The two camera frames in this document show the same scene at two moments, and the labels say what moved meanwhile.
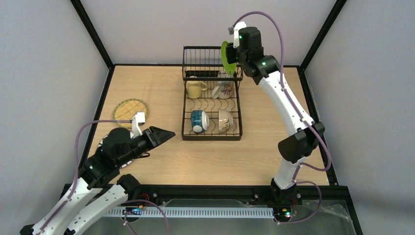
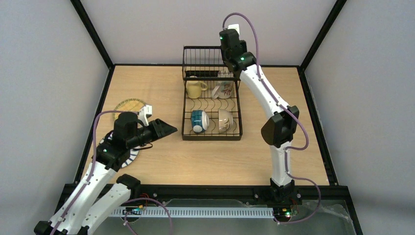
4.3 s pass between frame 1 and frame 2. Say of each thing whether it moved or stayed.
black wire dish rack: stayed
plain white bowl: stayed
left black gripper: moved
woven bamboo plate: stayed
